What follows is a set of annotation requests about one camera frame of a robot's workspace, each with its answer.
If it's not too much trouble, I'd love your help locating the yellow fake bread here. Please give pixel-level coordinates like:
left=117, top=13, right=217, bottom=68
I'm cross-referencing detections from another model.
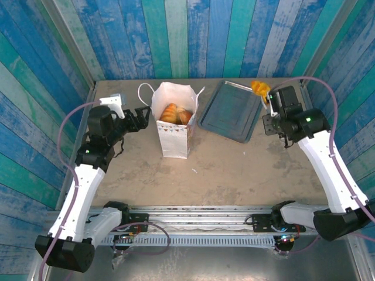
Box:
left=250, top=80, right=272, bottom=104

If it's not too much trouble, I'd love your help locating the orange fake croissant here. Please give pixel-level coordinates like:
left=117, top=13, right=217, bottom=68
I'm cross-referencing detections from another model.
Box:
left=159, top=102, right=179, bottom=125

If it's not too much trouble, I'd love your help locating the white cartoon print paper bag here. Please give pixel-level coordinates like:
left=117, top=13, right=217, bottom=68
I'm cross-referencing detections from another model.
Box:
left=137, top=81, right=206, bottom=160

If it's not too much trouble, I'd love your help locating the brown oval fake bread roll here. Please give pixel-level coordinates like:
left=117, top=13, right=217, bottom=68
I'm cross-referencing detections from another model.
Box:
left=175, top=107, right=193, bottom=126

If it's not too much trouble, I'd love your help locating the dark blue metal tray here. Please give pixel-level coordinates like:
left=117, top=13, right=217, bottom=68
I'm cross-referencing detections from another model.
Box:
left=198, top=80, right=264, bottom=144

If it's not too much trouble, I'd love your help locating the grey metal base sheet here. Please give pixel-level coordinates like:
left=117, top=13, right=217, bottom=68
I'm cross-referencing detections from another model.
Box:
left=28, top=210, right=370, bottom=281

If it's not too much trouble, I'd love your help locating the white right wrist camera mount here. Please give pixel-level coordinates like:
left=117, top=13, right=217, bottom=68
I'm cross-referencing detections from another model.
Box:
left=266, top=92, right=278, bottom=117

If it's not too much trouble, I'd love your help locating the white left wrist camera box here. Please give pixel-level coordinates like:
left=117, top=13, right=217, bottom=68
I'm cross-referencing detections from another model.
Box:
left=98, top=92, right=128, bottom=118

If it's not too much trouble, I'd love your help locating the aluminium corner post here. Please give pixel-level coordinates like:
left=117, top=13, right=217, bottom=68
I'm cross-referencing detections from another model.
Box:
left=40, top=0, right=97, bottom=88
left=301, top=0, right=360, bottom=85

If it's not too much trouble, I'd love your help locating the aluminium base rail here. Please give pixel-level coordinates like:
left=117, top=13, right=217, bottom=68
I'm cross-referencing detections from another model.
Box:
left=87, top=204, right=320, bottom=235

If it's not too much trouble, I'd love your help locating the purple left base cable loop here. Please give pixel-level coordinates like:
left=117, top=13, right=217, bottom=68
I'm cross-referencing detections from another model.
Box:
left=112, top=221, right=172, bottom=256

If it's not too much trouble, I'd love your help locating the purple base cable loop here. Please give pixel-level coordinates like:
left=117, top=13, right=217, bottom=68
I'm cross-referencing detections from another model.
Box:
left=274, top=235, right=322, bottom=256
left=112, top=221, right=172, bottom=256

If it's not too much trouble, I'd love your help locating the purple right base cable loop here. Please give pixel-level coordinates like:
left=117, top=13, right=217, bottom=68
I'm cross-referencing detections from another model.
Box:
left=274, top=235, right=322, bottom=256

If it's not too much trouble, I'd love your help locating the white slotted cable duct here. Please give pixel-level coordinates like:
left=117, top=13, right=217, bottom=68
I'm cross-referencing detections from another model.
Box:
left=107, top=235, right=278, bottom=248

